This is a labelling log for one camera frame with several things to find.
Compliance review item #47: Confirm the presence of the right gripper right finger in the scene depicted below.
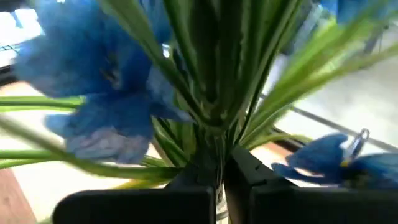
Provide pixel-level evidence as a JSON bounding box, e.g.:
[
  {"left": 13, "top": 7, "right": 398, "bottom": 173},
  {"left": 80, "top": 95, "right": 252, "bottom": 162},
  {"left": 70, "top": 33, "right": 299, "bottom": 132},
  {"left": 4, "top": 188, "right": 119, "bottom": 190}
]
[{"left": 223, "top": 146, "right": 398, "bottom": 224}]

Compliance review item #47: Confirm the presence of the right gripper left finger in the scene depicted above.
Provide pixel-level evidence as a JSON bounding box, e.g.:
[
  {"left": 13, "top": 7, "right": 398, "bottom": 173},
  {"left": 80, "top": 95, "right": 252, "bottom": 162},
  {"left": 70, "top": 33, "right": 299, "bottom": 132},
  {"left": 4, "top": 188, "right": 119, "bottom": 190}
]
[{"left": 52, "top": 175, "right": 217, "bottom": 224}]

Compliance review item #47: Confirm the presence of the blue artificial flower bunch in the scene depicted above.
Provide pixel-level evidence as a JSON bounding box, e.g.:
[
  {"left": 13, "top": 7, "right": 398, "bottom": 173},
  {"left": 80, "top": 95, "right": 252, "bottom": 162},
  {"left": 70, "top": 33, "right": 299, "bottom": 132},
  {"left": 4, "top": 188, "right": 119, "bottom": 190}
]
[
  {"left": 0, "top": 0, "right": 398, "bottom": 190},
  {"left": 271, "top": 128, "right": 398, "bottom": 189}
]

